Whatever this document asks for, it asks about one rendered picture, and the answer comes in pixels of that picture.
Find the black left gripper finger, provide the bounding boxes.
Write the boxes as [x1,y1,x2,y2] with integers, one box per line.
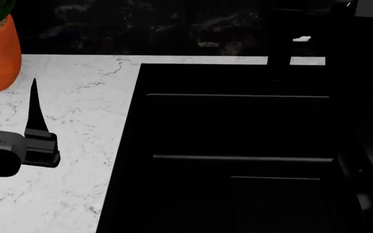
[25,78,50,134]

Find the black kitchen sink basin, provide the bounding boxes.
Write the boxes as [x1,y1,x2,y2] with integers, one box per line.
[96,63,338,233]

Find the black sink faucet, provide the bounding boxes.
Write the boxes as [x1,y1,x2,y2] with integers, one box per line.
[266,8,313,82]

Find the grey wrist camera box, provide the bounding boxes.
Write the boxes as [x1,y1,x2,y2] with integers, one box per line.
[0,128,28,178]

